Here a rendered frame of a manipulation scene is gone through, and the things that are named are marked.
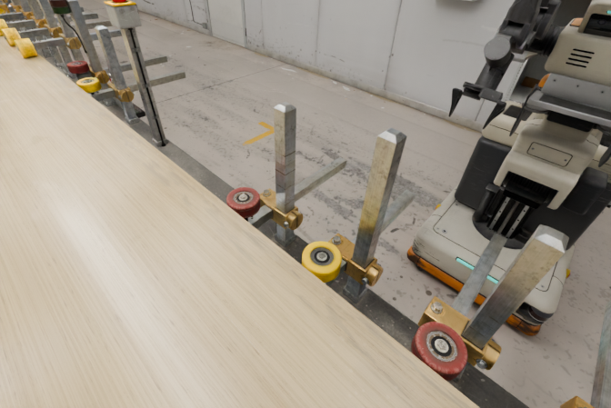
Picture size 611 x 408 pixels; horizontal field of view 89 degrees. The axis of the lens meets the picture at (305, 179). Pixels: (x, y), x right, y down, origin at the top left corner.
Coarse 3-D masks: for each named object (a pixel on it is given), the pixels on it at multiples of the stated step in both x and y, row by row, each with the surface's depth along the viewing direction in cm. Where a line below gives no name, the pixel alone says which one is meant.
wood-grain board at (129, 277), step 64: (0, 64) 140; (0, 128) 97; (64, 128) 98; (128, 128) 100; (0, 192) 74; (64, 192) 75; (128, 192) 76; (192, 192) 77; (0, 256) 60; (64, 256) 61; (128, 256) 61; (192, 256) 62; (256, 256) 62; (0, 320) 51; (64, 320) 51; (128, 320) 52; (192, 320) 52; (256, 320) 52; (320, 320) 53; (0, 384) 44; (64, 384) 44; (128, 384) 44; (192, 384) 45; (256, 384) 45; (320, 384) 45; (384, 384) 46; (448, 384) 46
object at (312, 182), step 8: (336, 160) 104; (344, 160) 104; (328, 168) 100; (336, 168) 102; (312, 176) 97; (320, 176) 97; (328, 176) 100; (296, 184) 93; (304, 184) 93; (312, 184) 95; (296, 192) 91; (304, 192) 93; (296, 200) 92; (264, 208) 85; (256, 216) 82; (264, 216) 83; (272, 216) 86; (256, 224) 82
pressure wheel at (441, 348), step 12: (432, 324) 52; (444, 324) 52; (420, 336) 51; (432, 336) 51; (444, 336) 51; (456, 336) 51; (420, 348) 49; (432, 348) 49; (444, 348) 49; (456, 348) 50; (432, 360) 48; (444, 360) 48; (456, 360) 48; (444, 372) 47; (456, 372) 47
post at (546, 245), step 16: (528, 240) 44; (544, 240) 40; (560, 240) 40; (528, 256) 42; (544, 256) 41; (560, 256) 40; (512, 272) 45; (528, 272) 43; (544, 272) 42; (496, 288) 48; (512, 288) 46; (528, 288) 44; (496, 304) 49; (512, 304) 47; (480, 320) 53; (496, 320) 51; (464, 336) 57; (480, 336) 55; (464, 368) 61
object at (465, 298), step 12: (492, 240) 78; (504, 240) 78; (492, 252) 75; (480, 264) 72; (492, 264) 72; (480, 276) 69; (468, 288) 67; (480, 288) 67; (456, 300) 64; (468, 300) 64
